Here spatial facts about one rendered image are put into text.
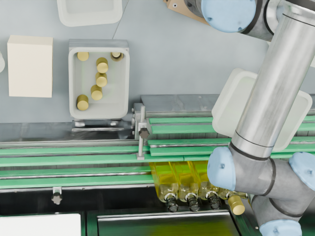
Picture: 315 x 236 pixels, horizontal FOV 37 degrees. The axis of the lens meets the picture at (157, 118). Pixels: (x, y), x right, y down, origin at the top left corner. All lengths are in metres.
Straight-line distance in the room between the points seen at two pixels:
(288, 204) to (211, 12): 0.48
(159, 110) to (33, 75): 0.38
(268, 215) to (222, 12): 0.48
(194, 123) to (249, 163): 0.56
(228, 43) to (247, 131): 0.70
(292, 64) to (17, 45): 0.81
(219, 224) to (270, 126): 0.65
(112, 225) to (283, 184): 0.64
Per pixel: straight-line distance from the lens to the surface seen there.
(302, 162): 0.91
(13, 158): 1.39
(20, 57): 1.37
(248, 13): 1.14
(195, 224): 1.41
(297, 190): 0.91
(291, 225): 0.96
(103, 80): 1.40
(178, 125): 1.36
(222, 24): 1.14
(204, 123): 1.39
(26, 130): 1.48
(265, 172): 0.88
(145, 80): 1.49
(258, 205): 1.00
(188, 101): 1.47
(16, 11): 1.41
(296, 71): 0.80
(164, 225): 1.40
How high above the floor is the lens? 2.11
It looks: 61 degrees down
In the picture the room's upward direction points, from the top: 161 degrees clockwise
